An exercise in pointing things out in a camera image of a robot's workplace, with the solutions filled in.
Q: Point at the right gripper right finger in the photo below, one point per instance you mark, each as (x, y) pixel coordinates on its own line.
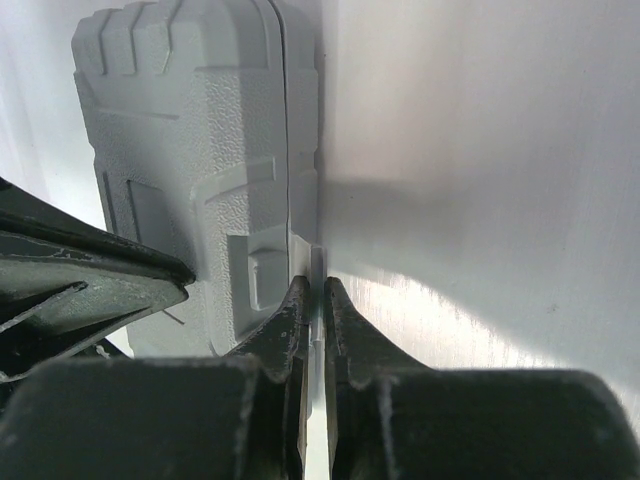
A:
(392, 417)

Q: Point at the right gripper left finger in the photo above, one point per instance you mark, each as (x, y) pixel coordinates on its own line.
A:
(238, 416)

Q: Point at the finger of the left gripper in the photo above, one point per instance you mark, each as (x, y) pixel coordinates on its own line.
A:
(66, 285)

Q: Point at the grey plastic tool case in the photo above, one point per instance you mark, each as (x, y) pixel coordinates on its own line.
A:
(203, 116)

